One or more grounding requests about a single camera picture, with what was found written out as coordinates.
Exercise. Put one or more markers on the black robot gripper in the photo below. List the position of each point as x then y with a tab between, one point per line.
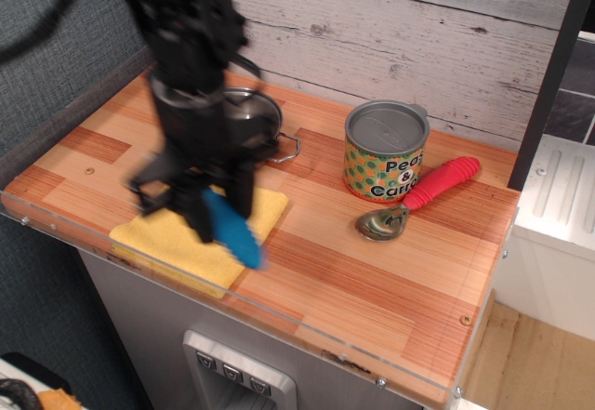
198	151

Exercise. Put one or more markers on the blue handled metal fork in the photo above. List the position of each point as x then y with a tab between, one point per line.
232	231

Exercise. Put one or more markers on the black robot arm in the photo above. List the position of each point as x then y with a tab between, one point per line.
192	43

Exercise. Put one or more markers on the yellow cloth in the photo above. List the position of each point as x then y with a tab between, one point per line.
164	243

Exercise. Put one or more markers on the small steel pot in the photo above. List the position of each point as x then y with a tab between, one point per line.
256	122

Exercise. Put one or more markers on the peas and carrots can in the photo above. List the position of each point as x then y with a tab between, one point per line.
384	147

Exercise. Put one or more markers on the grey toy fridge dispenser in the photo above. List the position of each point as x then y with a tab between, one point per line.
225	378

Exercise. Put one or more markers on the orange object bottom left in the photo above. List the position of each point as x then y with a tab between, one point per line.
58	400

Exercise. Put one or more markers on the clear acrylic edge guard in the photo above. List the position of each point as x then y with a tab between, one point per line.
405	309

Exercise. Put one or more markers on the white toy sink unit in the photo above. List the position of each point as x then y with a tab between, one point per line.
546	270

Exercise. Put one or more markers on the red handled metal spoon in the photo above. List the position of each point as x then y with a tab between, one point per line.
386	224

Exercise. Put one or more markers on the dark grey right post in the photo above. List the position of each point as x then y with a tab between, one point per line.
564	46

